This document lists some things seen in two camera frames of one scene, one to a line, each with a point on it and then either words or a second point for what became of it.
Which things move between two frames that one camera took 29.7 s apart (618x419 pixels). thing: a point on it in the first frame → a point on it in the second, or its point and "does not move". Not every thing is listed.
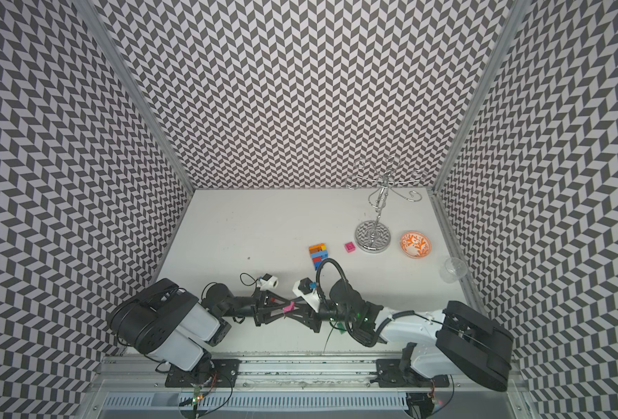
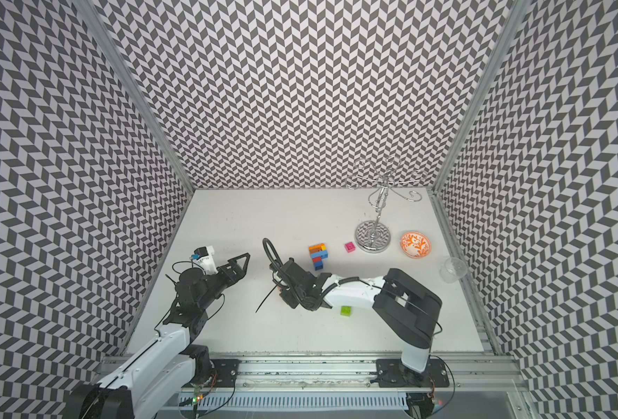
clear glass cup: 453,270 does not move
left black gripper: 263,299 → 239,272
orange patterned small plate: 415,244 does not move
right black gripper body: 327,312 → 292,298
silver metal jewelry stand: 374,236 does not move
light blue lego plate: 322,253 does not move
